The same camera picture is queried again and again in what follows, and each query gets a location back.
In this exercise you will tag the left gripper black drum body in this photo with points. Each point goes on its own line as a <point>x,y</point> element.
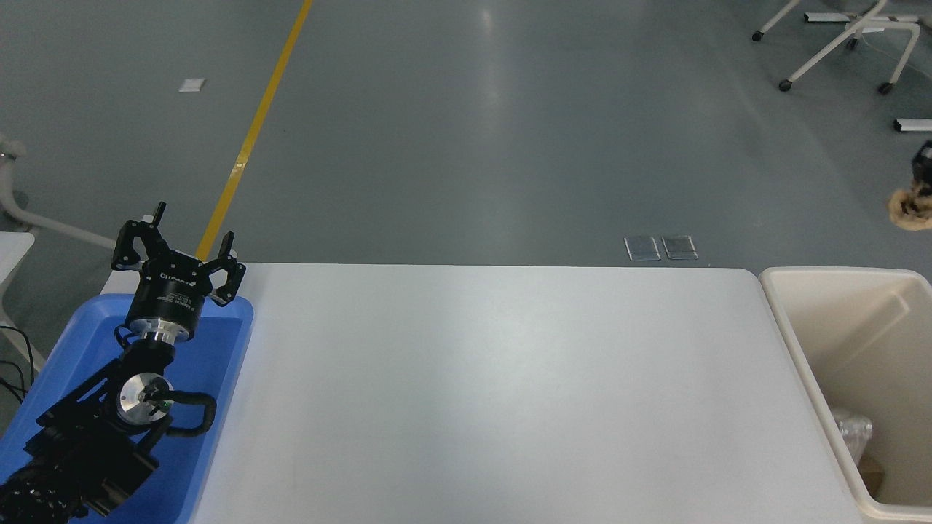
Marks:
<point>169,298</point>

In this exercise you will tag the tan paper ball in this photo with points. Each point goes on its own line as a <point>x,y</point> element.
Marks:
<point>910,211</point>

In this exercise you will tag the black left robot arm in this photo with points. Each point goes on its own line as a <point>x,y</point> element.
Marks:
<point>80,444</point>

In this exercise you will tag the white floor bar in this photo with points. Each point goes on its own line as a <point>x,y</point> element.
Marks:
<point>914,125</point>

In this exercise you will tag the blue plastic tray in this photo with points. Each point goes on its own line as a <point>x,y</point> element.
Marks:
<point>211,349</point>

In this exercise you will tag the small white side table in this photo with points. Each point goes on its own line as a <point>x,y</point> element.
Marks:
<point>11,255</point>

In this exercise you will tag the white wheeled chair base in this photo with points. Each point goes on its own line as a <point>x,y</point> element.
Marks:
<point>837,45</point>

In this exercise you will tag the large pale plastic bin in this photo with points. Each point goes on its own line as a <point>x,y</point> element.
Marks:
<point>808,342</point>

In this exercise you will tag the metal floor plate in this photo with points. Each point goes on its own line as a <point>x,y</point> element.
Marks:
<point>680,247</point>
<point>642,248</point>

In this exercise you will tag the crumpled clear plastic item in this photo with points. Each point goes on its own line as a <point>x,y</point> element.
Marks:
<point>852,435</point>

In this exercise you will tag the white curved pipe frame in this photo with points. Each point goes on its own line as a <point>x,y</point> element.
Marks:
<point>44,225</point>

